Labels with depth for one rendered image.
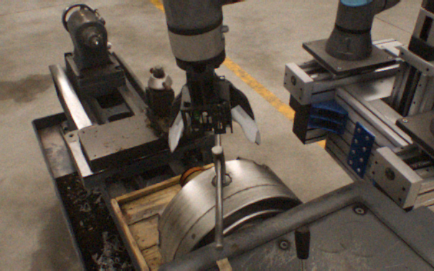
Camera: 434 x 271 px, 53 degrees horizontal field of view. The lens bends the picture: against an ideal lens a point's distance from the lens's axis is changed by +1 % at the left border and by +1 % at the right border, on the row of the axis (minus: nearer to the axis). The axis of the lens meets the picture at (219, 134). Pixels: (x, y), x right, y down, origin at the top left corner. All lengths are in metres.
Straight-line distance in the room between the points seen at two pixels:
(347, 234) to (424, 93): 0.72
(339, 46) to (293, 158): 1.47
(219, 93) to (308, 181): 2.10
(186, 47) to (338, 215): 0.41
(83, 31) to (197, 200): 1.14
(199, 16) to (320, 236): 0.42
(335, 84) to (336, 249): 0.84
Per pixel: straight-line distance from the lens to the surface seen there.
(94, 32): 1.82
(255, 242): 0.73
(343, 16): 1.46
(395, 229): 0.81
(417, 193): 1.17
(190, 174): 1.06
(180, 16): 0.55
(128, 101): 1.80
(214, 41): 0.57
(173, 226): 0.88
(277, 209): 0.89
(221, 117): 0.62
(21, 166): 3.02
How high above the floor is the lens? 1.83
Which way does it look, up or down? 38 degrees down
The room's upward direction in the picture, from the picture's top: straight up
